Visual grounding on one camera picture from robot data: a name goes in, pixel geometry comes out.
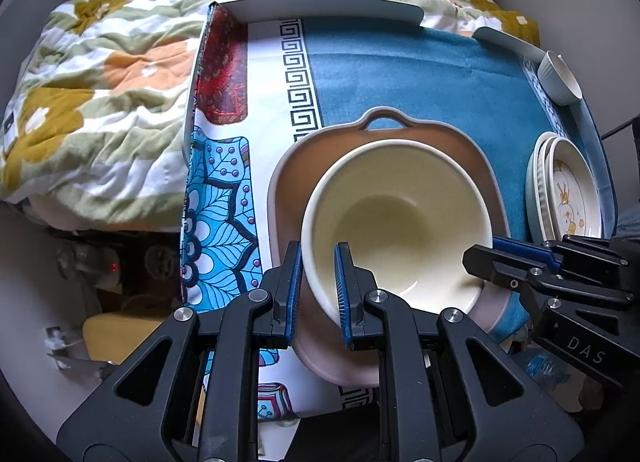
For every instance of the white fluted plate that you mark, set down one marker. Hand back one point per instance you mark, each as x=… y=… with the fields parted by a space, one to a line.
x=536 y=197

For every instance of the floral bed quilt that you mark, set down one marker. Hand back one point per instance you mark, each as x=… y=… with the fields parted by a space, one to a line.
x=91 y=133

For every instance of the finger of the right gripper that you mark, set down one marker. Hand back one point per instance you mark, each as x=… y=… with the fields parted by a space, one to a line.
x=561 y=253
x=588 y=282

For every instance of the pink handled baking dish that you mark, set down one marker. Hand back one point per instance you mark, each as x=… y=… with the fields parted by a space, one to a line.
x=318 y=342

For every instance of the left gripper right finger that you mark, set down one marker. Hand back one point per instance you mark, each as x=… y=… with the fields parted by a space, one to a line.
x=448 y=391

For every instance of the cream ceramic bowl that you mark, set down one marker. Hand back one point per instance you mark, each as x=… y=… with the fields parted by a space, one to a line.
x=408 y=213

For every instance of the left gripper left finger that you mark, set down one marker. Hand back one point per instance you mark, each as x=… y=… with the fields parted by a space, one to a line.
x=189 y=391

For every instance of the blue patterned cloth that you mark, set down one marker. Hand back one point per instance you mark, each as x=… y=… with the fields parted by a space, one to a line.
x=263 y=91

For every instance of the small white ribbed bowl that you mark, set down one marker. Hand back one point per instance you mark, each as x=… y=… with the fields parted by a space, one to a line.
x=558 y=81

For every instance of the grey tray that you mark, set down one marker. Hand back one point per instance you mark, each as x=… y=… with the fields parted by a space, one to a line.
x=257 y=11

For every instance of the yellow patterned plate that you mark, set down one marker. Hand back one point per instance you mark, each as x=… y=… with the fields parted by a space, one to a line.
x=574 y=199

